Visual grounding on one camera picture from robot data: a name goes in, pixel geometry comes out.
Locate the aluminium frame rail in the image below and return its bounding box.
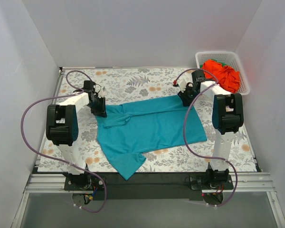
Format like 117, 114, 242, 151
12, 172, 285, 228

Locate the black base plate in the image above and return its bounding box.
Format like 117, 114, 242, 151
63, 172, 235, 200

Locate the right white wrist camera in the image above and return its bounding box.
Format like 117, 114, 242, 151
173, 79, 187, 93

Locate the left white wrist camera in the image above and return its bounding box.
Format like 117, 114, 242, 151
95, 84, 105, 97

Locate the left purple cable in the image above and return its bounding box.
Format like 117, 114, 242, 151
20, 70, 108, 213

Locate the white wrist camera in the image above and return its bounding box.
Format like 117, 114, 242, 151
173, 79, 187, 93
95, 84, 105, 97

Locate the teal t shirt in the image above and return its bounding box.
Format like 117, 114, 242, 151
96, 95, 207, 180

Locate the white plastic basket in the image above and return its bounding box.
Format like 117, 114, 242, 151
195, 51, 251, 95

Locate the floral table mat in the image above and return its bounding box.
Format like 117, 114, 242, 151
37, 67, 262, 173

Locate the orange t shirt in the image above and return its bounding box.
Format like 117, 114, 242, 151
200, 59, 241, 93

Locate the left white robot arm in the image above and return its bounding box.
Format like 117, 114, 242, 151
46, 80, 107, 190

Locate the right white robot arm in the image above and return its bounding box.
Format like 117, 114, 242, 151
173, 68, 244, 194

